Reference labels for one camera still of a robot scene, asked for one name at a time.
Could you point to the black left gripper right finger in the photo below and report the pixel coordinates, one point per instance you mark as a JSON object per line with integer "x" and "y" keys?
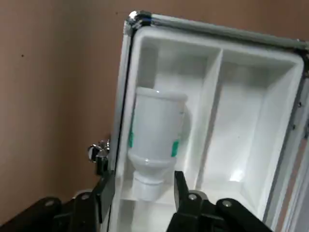
{"x": 205, "y": 217}

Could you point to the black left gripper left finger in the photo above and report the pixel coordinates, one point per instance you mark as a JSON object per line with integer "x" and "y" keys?
{"x": 72, "y": 215}

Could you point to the white hydrogen peroxide bottle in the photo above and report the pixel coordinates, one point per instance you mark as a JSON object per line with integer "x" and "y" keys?
{"x": 157, "y": 120}

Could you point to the silver aluminium medical case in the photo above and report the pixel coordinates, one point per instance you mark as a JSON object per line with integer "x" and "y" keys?
{"x": 241, "y": 108}

